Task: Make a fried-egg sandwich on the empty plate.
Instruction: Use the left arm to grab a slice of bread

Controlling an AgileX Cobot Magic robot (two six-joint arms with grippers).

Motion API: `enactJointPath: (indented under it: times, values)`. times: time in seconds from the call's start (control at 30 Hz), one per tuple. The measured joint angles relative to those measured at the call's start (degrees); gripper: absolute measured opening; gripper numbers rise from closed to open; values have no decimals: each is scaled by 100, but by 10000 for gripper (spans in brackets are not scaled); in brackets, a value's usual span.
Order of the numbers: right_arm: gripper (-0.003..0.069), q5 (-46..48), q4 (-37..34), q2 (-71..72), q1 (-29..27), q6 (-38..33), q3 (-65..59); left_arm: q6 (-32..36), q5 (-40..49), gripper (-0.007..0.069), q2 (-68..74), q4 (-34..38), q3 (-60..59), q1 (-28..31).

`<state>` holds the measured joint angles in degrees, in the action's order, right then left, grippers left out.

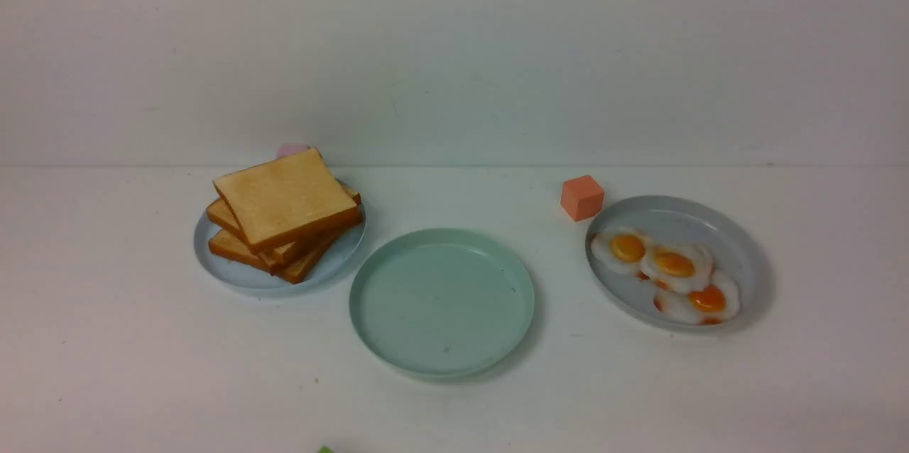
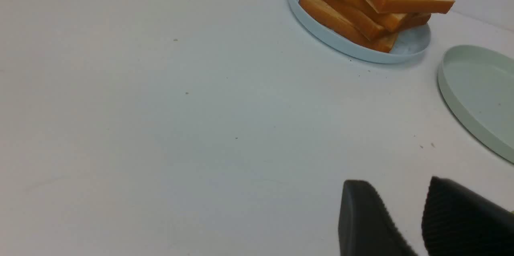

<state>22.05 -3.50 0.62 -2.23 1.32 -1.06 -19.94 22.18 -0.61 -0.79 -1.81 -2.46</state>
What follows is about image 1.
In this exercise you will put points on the fried egg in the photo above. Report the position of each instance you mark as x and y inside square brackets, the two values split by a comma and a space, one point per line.
[681, 269]
[716, 304]
[621, 250]

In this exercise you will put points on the light blue bread plate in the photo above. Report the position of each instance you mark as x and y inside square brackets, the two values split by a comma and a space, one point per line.
[251, 281]

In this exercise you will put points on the green centre plate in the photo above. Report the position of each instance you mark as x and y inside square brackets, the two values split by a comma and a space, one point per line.
[442, 303]

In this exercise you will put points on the pink cube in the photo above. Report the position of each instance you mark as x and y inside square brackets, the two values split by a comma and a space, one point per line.
[289, 149]

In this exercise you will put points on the toast slice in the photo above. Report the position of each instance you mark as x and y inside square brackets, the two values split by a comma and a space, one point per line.
[219, 213]
[286, 200]
[231, 247]
[297, 270]

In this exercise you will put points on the orange cube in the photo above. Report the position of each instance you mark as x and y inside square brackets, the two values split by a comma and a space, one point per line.
[582, 198]

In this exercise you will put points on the grey egg plate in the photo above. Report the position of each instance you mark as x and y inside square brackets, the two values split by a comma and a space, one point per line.
[671, 221]

